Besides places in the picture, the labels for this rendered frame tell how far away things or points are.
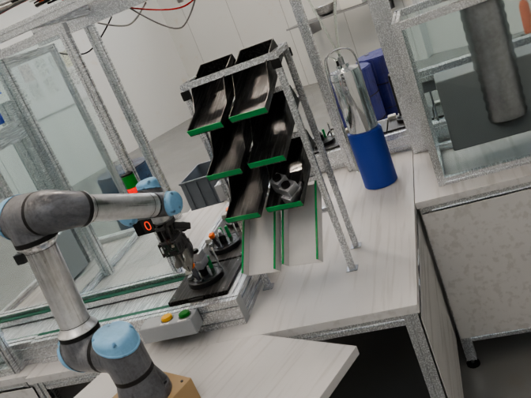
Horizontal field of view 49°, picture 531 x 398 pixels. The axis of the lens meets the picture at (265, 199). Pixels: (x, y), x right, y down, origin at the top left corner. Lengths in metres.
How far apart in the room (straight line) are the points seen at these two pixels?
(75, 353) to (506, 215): 1.67
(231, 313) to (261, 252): 0.23
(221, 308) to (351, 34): 8.90
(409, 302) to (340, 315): 0.22
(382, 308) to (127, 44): 10.96
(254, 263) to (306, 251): 0.19
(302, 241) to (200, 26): 10.77
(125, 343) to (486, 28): 1.66
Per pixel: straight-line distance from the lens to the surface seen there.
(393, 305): 1.82
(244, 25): 11.82
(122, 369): 1.64
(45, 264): 1.65
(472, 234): 2.51
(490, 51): 2.38
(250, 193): 2.00
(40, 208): 1.54
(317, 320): 1.88
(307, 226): 1.97
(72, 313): 1.69
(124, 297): 2.49
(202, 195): 4.17
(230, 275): 2.13
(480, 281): 2.62
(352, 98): 2.57
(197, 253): 2.13
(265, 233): 2.02
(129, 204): 1.67
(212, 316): 2.04
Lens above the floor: 1.83
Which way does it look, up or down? 18 degrees down
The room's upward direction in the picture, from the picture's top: 22 degrees counter-clockwise
